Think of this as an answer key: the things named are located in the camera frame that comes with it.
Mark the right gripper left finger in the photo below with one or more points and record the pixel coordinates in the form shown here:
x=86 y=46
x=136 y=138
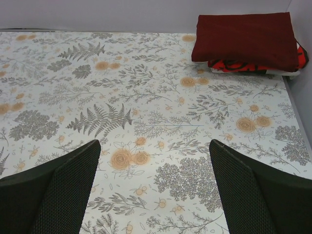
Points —
x=50 y=198

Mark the floral table mat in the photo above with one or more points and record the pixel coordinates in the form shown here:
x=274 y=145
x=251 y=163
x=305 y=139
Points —
x=154 y=112

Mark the dark red t shirt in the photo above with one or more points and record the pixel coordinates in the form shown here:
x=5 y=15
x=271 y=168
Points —
x=261 y=39

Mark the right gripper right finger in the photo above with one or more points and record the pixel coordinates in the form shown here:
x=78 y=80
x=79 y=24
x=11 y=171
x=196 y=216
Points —
x=260 y=199

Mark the folded red coca-cola t shirt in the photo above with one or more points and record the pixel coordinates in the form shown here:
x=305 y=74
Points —
x=231 y=66

